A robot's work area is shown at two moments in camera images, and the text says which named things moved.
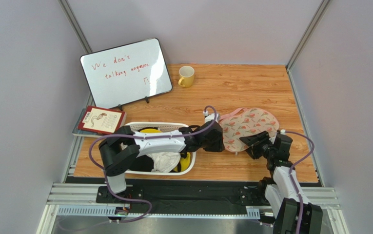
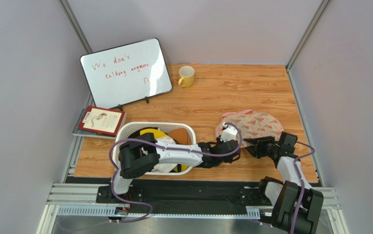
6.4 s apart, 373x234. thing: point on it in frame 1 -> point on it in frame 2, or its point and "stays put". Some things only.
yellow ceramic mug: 186,73 stays put
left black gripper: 219,146 -> 219,142
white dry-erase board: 127,72 stays put
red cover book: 102,120 stays put
